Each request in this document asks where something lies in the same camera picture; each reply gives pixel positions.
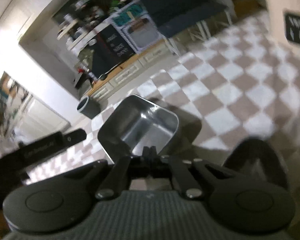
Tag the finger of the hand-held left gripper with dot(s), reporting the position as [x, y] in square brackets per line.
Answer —
[73, 136]

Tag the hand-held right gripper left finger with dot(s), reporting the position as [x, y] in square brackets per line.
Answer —
[145, 162]

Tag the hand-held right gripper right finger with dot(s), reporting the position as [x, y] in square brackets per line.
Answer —
[156, 165]

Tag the large rectangular steel container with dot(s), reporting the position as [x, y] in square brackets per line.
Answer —
[140, 122]

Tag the grey waste bin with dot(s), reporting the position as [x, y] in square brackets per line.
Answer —
[86, 107]

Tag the white kitchen base cabinets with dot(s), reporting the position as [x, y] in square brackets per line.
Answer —
[47, 115]

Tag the low white drawer cabinet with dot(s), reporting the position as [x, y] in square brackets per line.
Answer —
[125, 75]

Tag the black lettered board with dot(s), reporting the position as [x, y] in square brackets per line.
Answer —
[115, 50]

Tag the white shelf rack with bottles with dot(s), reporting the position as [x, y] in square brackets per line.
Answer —
[72, 30]

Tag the brown white checkered tablecloth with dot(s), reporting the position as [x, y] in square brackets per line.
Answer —
[240, 80]

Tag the white framed storage box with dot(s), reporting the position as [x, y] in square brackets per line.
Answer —
[141, 32]

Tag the teal lettered sign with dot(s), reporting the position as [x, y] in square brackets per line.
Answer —
[130, 13]

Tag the cream electric kettle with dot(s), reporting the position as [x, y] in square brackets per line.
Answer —
[287, 12]

